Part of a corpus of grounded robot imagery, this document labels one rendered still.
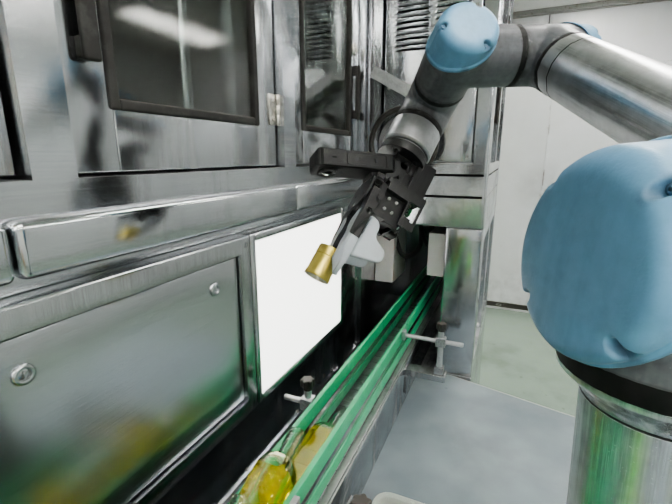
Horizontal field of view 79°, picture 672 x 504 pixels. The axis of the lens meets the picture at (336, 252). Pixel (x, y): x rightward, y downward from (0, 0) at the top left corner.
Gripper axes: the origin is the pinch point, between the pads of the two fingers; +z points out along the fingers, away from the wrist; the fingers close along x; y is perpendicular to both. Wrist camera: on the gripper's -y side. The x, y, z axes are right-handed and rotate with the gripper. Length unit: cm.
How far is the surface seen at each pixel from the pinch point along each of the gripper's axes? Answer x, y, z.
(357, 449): 30.4, 29.3, 22.9
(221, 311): 18.7, -8.5, 11.8
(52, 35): -6.6, -38.1, -4.2
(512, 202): 243, 171, -195
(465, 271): 56, 50, -33
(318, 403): 33.0, 18.4, 18.7
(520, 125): 220, 136, -246
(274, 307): 31.0, 0.5, 6.1
